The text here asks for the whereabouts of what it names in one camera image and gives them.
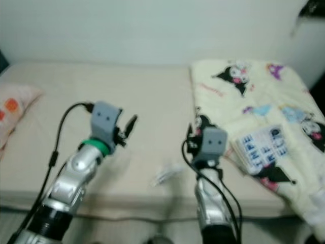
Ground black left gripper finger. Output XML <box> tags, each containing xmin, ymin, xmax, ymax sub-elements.
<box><xmin>124</xmin><ymin>115</ymin><xmax>139</xmax><ymax>138</ymax></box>

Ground white blue lettered book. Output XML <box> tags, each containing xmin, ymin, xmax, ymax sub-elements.
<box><xmin>231</xmin><ymin>125</ymin><xmax>290</xmax><ymax>176</ymax></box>

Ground pink pillow orange print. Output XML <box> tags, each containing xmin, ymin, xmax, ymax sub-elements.
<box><xmin>0</xmin><ymin>84</ymin><xmax>44</xmax><ymax>153</ymax></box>

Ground cream bed mattress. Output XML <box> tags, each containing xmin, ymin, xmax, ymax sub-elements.
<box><xmin>0</xmin><ymin>62</ymin><xmax>310</xmax><ymax>224</ymax></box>

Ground cream cartoon print blanket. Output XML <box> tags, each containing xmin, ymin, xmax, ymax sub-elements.
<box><xmin>190</xmin><ymin>58</ymin><xmax>325</xmax><ymax>239</ymax></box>

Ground teal padded headboard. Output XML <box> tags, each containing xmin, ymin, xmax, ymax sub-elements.
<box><xmin>0</xmin><ymin>51</ymin><xmax>11</xmax><ymax>74</ymax></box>

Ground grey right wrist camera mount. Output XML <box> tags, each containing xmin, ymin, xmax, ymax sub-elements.
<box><xmin>201</xmin><ymin>127</ymin><xmax>228</xmax><ymax>166</ymax></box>

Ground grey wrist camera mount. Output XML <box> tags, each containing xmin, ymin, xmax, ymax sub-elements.
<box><xmin>91</xmin><ymin>101</ymin><xmax>122</xmax><ymax>148</ymax></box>
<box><xmin>201</xmin><ymin>127</ymin><xmax>228</xmax><ymax>166</ymax></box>

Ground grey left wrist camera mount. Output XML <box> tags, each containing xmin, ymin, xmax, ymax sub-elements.
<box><xmin>91</xmin><ymin>101</ymin><xmax>122</xmax><ymax>148</ymax></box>

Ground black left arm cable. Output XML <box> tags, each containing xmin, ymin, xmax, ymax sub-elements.
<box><xmin>8</xmin><ymin>102</ymin><xmax>94</xmax><ymax>244</ymax></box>

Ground black wall shelf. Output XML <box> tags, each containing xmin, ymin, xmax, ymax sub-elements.
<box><xmin>292</xmin><ymin>0</ymin><xmax>325</xmax><ymax>36</ymax></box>

